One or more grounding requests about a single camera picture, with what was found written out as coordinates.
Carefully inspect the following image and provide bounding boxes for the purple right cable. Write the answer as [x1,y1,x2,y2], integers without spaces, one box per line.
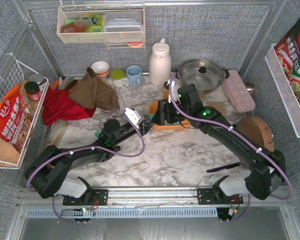
[168,72,294,223]

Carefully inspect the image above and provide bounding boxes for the red jar black lid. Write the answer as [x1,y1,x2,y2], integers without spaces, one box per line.
[24,81,42,101]

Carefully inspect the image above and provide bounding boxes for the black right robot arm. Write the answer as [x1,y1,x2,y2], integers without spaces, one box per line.
[151,84,287,200]

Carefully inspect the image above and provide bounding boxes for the teal coffee capsule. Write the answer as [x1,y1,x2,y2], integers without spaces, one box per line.
[149,113,155,120]
[95,129,102,139]

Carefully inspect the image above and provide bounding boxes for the red seasoning packet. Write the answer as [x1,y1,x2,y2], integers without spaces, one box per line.
[274,17,300,75]

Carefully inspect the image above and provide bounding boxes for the green lidded white cup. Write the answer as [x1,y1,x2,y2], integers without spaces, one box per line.
[110,69,129,88]

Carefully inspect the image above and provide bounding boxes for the blue mug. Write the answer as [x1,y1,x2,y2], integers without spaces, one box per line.
[126,65,144,87]

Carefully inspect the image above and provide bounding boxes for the green package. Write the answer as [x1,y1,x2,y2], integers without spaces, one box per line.
[80,12,105,33]

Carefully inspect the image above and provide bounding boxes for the white thermos jug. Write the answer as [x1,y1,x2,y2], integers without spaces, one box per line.
[149,38,172,87]

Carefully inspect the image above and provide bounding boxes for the steel pot with lid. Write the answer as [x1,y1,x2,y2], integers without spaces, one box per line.
[176,59,230,95]

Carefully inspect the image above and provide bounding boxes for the orange bottle in rack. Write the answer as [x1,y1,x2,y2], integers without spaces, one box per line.
[60,19,92,33]

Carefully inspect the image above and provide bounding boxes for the white wire basket left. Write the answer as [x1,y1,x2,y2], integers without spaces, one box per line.
[0,53,49,169]

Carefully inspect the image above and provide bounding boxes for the brown cloth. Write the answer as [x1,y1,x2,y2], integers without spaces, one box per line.
[68,67,120,111]

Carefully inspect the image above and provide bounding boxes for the orange juice bottle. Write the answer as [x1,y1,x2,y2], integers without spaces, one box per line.
[163,88,169,99]

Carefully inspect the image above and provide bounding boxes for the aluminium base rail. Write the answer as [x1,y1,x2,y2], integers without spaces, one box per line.
[17,185,290,206]

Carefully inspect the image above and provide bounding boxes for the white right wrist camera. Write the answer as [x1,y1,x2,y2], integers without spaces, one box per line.
[167,80,180,103]

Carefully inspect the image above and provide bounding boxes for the small brown cardboard sheet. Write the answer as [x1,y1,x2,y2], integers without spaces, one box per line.
[198,94,207,102]

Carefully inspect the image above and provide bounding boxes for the pink egg tray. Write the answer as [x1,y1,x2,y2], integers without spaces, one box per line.
[221,69,256,113]

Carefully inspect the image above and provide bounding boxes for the cream wall rack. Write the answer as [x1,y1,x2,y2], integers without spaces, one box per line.
[56,3,146,49]

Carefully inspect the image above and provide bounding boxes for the white mesh basket right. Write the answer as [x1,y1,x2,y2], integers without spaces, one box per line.
[264,43,300,138]

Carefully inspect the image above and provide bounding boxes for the clear plastic containers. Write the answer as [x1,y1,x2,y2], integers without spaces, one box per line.
[103,11,144,43]

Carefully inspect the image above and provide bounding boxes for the red cloth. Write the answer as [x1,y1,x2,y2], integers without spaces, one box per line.
[41,87,96,126]

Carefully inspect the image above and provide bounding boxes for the steel round object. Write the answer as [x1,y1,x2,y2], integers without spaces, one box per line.
[244,82,256,97]

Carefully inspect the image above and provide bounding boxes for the glass jar silver lid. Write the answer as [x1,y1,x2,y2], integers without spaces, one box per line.
[29,73,46,92]

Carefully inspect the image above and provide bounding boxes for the orange snack bag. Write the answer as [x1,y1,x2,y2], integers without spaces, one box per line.
[0,84,32,153]

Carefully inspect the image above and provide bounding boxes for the white orange striped bowl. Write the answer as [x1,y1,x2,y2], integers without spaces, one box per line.
[90,61,110,78]

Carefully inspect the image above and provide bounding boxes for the orange plastic basket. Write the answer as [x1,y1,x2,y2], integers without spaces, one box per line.
[148,101,192,131]

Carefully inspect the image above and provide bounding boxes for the round wooden board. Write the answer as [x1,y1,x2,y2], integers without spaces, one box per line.
[236,116,275,152]

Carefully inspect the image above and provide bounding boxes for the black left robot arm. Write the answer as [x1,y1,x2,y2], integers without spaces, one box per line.
[25,118,154,200]

